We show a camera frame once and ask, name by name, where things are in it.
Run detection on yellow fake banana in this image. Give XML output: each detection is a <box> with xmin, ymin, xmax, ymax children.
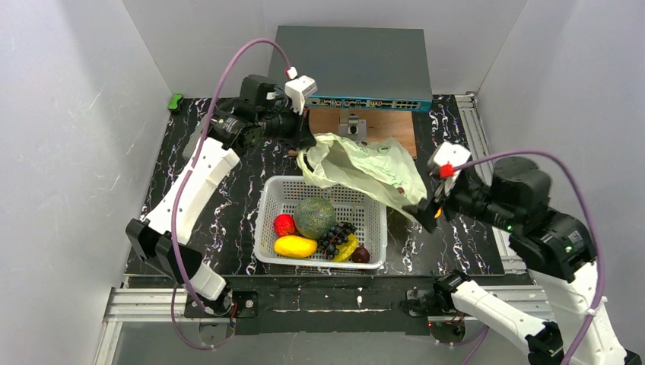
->
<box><xmin>332</xmin><ymin>234</ymin><xmax>359</xmax><ymax>262</ymax></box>

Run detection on black base frame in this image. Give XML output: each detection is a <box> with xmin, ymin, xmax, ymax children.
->
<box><xmin>181</xmin><ymin>274</ymin><xmax>505</xmax><ymax>337</ymax></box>

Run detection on green black small tool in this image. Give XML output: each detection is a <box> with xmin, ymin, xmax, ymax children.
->
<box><xmin>167</xmin><ymin>94</ymin><xmax>184</xmax><ymax>113</ymax></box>

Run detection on small metal bracket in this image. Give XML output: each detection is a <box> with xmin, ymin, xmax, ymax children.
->
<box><xmin>338</xmin><ymin>114</ymin><xmax>367</xmax><ymax>141</ymax></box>

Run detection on brown wooden board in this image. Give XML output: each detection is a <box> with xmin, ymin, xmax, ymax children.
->
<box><xmin>309</xmin><ymin>107</ymin><xmax>417</xmax><ymax>159</ymax></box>

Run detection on white plastic basket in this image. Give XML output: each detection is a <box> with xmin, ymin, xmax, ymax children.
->
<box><xmin>253</xmin><ymin>176</ymin><xmax>388</xmax><ymax>271</ymax></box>

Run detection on dark fake grapes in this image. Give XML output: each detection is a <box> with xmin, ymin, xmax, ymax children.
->
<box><xmin>318</xmin><ymin>222</ymin><xmax>357</xmax><ymax>261</ymax></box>

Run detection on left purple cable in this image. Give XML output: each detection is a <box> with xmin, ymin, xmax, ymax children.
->
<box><xmin>170</xmin><ymin>38</ymin><xmax>296</xmax><ymax>351</ymax></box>

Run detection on grey network switch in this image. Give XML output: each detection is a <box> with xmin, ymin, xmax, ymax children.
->
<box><xmin>275</xmin><ymin>25</ymin><xmax>433</xmax><ymax>112</ymax></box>

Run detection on green fake melon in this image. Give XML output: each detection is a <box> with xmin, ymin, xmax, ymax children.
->
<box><xmin>293</xmin><ymin>197</ymin><xmax>336</xmax><ymax>240</ymax></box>

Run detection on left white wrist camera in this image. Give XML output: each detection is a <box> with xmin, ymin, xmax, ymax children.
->
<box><xmin>284</xmin><ymin>66</ymin><xmax>317</xmax><ymax>115</ymax></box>

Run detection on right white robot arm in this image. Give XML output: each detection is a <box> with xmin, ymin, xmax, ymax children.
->
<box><xmin>402</xmin><ymin>157</ymin><xmax>641</xmax><ymax>364</ymax></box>

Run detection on yellow fake mango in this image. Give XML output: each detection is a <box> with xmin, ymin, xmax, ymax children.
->
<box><xmin>274</xmin><ymin>235</ymin><xmax>318</xmax><ymax>259</ymax></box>

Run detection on light green plastic bag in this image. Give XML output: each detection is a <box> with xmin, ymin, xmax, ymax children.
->
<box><xmin>297</xmin><ymin>133</ymin><xmax>427</xmax><ymax>218</ymax></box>

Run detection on grey rectangular case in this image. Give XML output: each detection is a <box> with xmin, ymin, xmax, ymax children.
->
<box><xmin>182</xmin><ymin>132</ymin><xmax>201</xmax><ymax>160</ymax></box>

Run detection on red fake strawberry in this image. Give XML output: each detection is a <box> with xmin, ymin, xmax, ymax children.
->
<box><xmin>273</xmin><ymin>214</ymin><xmax>297</xmax><ymax>237</ymax></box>

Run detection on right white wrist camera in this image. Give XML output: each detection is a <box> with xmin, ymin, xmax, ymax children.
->
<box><xmin>427</xmin><ymin>141</ymin><xmax>472</xmax><ymax>179</ymax></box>

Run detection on dark red fake fruit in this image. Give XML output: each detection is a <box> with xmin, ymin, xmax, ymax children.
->
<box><xmin>351</xmin><ymin>246</ymin><xmax>370</xmax><ymax>263</ymax></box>

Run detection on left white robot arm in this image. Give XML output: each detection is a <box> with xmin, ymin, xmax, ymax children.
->
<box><xmin>126</xmin><ymin>75</ymin><xmax>317</xmax><ymax>316</ymax></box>

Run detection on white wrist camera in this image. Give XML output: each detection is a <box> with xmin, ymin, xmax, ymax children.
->
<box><xmin>427</xmin><ymin>141</ymin><xmax>472</xmax><ymax>179</ymax></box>
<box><xmin>284</xmin><ymin>66</ymin><xmax>317</xmax><ymax>115</ymax></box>

